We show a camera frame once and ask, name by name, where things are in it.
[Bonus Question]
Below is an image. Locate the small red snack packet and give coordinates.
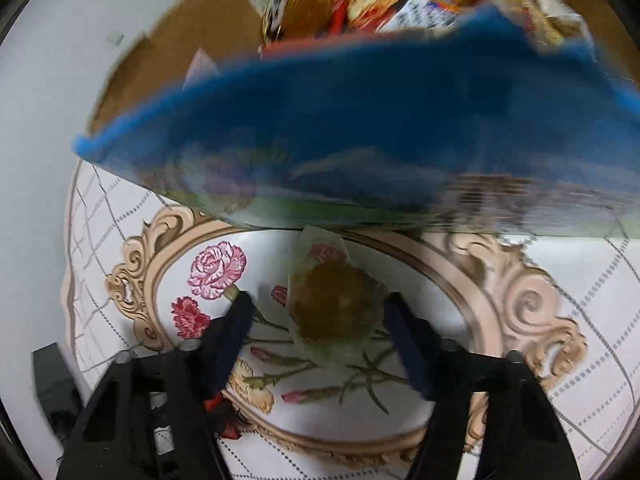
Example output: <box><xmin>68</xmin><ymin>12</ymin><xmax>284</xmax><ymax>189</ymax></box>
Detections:
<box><xmin>204</xmin><ymin>392</ymin><xmax>243</xmax><ymax>440</ymax></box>

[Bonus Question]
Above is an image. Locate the clear packet brown egg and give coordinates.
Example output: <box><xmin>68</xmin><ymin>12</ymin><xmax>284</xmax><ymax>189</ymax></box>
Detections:
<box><xmin>285</xmin><ymin>226</ymin><xmax>387</xmax><ymax>367</ymax></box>

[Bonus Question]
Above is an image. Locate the yellow clear cake packet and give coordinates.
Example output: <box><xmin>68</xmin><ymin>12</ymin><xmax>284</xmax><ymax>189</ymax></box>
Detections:
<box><xmin>490</xmin><ymin>0</ymin><xmax>565</xmax><ymax>50</ymax></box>

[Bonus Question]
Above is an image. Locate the yellow red noodle packet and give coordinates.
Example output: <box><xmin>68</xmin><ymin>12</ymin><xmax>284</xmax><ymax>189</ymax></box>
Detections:
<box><xmin>347</xmin><ymin>0</ymin><xmax>463</xmax><ymax>34</ymax></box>

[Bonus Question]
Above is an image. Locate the yellow panda snack bag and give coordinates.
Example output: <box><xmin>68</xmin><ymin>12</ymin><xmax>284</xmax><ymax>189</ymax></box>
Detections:
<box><xmin>262</xmin><ymin>0</ymin><xmax>333</xmax><ymax>44</ymax></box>

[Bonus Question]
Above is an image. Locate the grey white snack packet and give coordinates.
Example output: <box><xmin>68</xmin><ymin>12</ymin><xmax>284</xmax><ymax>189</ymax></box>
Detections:
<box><xmin>535</xmin><ymin>0</ymin><xmax>591</xmax><ymax>41</ymax></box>

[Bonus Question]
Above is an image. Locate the red snack bag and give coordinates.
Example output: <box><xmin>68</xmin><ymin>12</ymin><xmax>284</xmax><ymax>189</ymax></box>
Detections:
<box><xmin>326</xmin><ymin>0</ymin><xmax>348</xmax><ymax>36</ymax></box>

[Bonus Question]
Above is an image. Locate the white quilted floral blanket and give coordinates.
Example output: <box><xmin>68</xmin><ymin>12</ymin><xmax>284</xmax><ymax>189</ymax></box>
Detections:
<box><xmin>64</xmin><ymin>163</ymin><xmax>639</xmax><ymax>479</ymax></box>

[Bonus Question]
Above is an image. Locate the blue milk cardboard box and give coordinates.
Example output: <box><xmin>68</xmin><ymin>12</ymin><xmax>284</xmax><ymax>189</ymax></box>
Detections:
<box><xmin>74</xmin><ymin>0</ymin><xmax>639</xmax><ymax>236</ymax></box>

